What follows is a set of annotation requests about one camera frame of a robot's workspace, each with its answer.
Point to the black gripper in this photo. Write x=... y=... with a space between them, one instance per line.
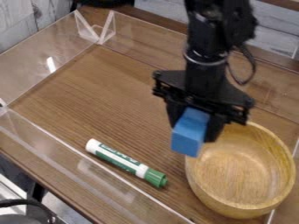
x=220 y=99

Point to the blue foam block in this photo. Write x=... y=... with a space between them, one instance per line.
x=189 y=132

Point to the green white marker pen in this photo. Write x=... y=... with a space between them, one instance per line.
x=125 y=162

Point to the clear acrylic tray enclosure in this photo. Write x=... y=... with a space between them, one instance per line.
x=77 y=82

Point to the brown wooden bowl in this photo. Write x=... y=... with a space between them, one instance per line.
x=244 y=174

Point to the black metal table mount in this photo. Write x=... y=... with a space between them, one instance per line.
x=39 y=211

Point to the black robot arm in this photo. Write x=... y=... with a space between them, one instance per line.
x=221 y=26

